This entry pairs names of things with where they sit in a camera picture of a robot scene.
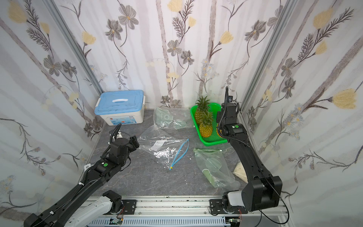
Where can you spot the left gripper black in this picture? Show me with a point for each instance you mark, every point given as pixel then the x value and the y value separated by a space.
pixel 115 136

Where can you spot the zip-top bag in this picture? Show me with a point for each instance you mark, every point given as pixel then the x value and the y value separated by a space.
pixel 167 150
pixel 213 165
pixel 172 118

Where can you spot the pineapple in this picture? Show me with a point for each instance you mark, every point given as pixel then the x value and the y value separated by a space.
pixel 206 126
pixel 202 108
pixel 218 130

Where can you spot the white perforated cable duct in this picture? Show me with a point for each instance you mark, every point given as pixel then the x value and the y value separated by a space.
pixel 161 222

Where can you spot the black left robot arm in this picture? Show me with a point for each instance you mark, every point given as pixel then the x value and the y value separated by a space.
pixel 66 212

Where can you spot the beige cloth pad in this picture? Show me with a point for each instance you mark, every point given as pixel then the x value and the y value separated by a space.
pixel 239 172

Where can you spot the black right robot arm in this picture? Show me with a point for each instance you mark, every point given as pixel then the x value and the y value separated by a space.
pixel 263 190

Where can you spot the green plastic perforated basket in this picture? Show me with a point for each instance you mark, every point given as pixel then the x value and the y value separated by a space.
pixel 214 139

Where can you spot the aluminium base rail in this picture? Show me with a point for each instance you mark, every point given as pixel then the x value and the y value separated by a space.
pixel 191 206

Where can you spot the white power strip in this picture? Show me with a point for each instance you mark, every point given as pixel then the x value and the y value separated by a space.
pixel 87 166

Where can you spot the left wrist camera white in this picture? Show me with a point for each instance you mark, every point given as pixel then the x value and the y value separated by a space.
pixel 117 136

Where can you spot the blue lid storage box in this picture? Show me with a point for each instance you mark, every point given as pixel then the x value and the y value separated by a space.
pixel 121 107

